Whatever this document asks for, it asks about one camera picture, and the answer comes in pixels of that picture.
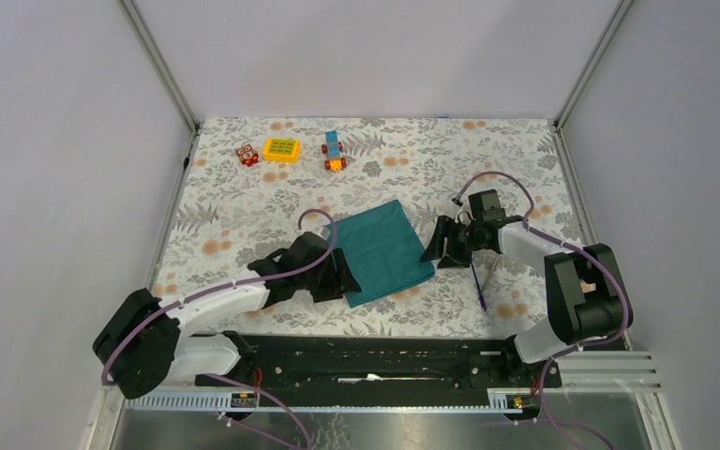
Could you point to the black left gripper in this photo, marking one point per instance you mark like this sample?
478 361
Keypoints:
344 278

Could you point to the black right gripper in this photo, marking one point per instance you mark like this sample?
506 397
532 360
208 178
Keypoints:
442 229

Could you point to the teal cloth napkin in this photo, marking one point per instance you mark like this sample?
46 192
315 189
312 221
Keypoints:
383 251

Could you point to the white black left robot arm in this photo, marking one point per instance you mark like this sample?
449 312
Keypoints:
151 340

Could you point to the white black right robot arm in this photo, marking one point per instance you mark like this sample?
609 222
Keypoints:
586 300

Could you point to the silver utensil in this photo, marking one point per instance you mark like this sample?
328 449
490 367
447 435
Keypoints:
491 271

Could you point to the gold purple spoon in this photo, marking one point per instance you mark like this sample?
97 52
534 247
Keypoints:
479 289

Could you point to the blue orange toy car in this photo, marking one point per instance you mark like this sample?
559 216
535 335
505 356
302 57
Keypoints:
332 149

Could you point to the floral patterned table mat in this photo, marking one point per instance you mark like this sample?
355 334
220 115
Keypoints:
254 184

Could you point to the yellow toy brick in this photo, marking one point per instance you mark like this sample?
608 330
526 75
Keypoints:
281 150

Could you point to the red owl toy block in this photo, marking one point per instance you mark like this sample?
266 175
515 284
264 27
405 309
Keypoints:
248 155

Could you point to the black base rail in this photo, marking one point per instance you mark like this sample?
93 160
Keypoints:
386 372

